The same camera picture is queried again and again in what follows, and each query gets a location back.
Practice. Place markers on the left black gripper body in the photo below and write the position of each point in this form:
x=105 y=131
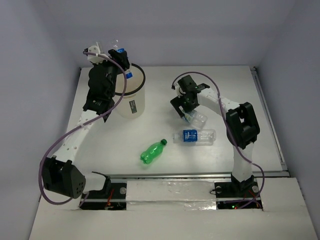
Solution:
x=119 y=56

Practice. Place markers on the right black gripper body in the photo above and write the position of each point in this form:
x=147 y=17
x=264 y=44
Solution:
x=189 y=105

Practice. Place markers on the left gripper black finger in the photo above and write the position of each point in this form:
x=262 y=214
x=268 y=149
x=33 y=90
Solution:
x=123 y=59
x=114 y=55

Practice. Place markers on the clear bottle blue cap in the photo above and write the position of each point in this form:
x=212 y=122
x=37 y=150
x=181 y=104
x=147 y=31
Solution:
x=117 y=48

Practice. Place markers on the clear bottle green white label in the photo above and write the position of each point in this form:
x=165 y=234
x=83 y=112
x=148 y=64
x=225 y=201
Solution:
x=195 y=119

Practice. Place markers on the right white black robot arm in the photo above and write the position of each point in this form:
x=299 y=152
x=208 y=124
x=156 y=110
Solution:
x=242 y=130

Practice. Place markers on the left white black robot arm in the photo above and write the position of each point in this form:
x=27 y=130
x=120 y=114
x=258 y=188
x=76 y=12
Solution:
x=60 y=171

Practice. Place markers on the white bin with black rim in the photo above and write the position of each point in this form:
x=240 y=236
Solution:
x=132 y=104

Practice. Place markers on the clear bottle dark blue label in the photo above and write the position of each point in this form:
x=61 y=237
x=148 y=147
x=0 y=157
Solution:
x=194 y=137

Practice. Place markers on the green plastic bottle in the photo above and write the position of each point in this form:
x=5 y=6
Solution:
x=153 y=151

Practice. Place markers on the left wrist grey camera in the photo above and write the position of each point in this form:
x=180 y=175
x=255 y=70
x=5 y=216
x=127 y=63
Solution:
x=92 y=53

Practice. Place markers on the aluminium rail right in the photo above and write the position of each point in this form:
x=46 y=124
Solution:
x=254 y=73

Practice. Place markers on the aluminium rail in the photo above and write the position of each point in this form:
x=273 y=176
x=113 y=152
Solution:
x=254 y=73
x=219 y=175

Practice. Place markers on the aluminium rail front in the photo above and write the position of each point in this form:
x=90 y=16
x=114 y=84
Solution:
x=219 y=175

